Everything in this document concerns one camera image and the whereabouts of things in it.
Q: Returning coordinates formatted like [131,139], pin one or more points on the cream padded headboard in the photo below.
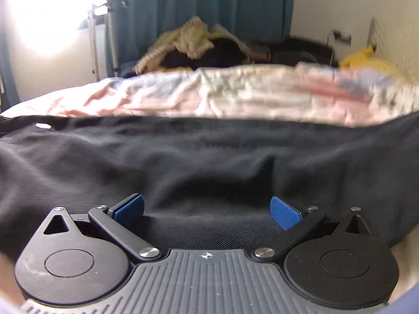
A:
[396,42]

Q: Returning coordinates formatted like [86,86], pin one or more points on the garment steamer stand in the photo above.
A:
[113,29]

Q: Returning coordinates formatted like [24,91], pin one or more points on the dark clothes heap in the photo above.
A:
[212,57]

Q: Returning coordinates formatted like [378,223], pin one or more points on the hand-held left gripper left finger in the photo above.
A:
[129,209]

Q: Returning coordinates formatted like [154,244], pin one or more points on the pastel duvet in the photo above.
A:
[229,91]

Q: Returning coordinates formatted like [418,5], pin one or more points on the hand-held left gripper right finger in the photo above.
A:
[284,212]

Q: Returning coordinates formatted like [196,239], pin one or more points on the wall socket with plug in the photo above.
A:
[342,36]

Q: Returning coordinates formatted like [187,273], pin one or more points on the grey cushion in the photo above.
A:
[229,36]

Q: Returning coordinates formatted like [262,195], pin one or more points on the window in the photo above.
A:
[55,9]

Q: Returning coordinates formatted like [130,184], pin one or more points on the cream knit blanket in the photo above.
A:
[183,39]

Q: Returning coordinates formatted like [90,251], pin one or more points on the black sofa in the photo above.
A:
[294,50]

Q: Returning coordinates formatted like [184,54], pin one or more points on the yellow plush toy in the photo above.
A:
[370,60]

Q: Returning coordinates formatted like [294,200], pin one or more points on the dark blue curtain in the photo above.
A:
[203,6]

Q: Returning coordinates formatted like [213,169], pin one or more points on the black fleece garment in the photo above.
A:
[196,157]

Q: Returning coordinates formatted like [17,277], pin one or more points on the grey-blue curtain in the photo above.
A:
[8,72]

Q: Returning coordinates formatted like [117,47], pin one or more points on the white spotted cloth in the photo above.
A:
[396,96]

